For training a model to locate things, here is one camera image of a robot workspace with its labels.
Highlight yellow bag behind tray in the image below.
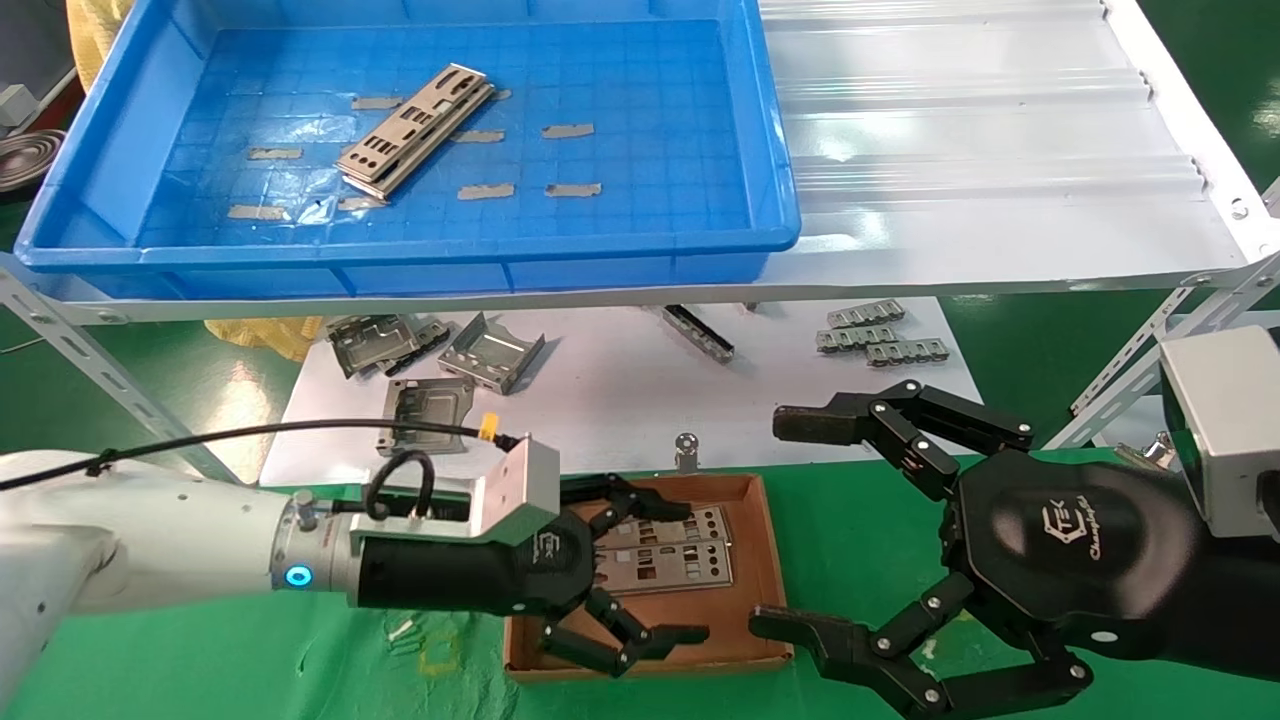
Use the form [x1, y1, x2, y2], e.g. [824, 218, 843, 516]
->
[64, 0, 136, 93]

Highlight blue plastic tray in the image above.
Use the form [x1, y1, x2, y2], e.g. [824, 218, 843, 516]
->
[12, 0, 801, 301]

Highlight folded U-shaped metal bracket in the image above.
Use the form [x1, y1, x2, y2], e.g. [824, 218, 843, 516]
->
[436, 311, 547, 397]

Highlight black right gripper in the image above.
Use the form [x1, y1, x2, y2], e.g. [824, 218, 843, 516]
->
[750, 380, 1280, 719]

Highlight flat rectangular metal frame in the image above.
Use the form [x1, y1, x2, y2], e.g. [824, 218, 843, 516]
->
[374, 376, 475, 460]

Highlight narrow metal rail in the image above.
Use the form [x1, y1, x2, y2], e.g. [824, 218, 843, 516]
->
[658, 304, 737, 364]

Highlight white metal shelf board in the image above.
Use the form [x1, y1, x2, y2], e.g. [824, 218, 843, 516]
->
[0, 0, 1280, 326]

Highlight silver perforated metal plate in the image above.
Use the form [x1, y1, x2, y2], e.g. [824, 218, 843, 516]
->
[590, 540, 736, 598]
[595, 505, 732, 551]
[345, 85, 497, 202]

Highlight stacked metal plates in tray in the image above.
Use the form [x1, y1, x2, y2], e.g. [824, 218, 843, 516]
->
[334, 65, 491, 191]

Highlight green table cloth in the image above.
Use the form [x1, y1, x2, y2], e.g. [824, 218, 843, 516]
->
[0, 450, 1280, 720]

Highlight black looped cable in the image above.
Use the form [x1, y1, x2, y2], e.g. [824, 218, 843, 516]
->
[363, 449, 437, 522]

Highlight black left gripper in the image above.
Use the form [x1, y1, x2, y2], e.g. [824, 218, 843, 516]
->
[355, 473, 712, 678]

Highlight grey stamped metal bracket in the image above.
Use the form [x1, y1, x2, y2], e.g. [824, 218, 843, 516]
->
[325, 313, 423, 380]

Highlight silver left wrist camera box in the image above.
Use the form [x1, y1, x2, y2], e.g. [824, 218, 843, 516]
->
[348, 434, 562, 548]

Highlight slotted steel shelf leg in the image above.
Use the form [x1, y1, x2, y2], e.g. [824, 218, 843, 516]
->
[1040, 250, 1280, 451]
[0, 262, 246, 491]

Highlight small notched metal strip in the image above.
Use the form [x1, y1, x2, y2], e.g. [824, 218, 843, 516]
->
[814, 324, 899, 354]
[825, 299, 907, 330]
[864, 338, 951, 369]

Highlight brown cardboard box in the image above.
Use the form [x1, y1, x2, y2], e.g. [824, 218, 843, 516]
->
[503, 473, 794, 684]

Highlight grey coiled spool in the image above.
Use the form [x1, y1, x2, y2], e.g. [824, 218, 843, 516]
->
[0, 128, 67, 193]

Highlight yellow plastic bag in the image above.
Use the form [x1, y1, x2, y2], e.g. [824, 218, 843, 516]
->
[203, 317, 327, 363]

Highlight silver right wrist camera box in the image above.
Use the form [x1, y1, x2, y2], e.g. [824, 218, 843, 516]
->
[1158, 324, 1280, 542]

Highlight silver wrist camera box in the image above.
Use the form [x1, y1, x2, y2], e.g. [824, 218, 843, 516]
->
[1158, 324, 1280, 542]
[348, 434, 562, 548]

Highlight black cable with yellow plug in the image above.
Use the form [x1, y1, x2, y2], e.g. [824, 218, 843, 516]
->
[0, 414, 523, 493]

